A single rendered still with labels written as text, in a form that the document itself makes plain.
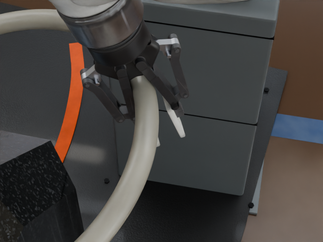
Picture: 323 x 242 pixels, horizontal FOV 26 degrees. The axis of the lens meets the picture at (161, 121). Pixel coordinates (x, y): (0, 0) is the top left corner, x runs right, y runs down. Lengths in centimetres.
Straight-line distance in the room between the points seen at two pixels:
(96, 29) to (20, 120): 163
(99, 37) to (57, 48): 178
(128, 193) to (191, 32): 86
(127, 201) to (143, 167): 5
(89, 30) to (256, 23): 85
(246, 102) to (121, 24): 105
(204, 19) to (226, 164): 60
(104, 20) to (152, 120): 16
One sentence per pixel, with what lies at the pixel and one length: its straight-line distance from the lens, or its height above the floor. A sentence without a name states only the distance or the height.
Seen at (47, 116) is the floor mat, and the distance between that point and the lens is 238.
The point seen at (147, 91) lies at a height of 122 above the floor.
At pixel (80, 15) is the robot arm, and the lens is 76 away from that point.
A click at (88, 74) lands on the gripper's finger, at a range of 87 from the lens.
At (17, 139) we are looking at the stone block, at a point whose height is 66.
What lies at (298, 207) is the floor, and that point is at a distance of 222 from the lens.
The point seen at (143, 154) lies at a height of 122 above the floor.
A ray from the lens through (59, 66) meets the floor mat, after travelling 250.
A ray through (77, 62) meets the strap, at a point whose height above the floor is 2.
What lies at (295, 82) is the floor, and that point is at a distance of 249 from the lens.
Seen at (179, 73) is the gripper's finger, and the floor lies 123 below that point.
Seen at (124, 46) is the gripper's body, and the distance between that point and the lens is 80.
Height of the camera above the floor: 192
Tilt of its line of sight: 55 degrees down
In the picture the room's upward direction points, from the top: straight up
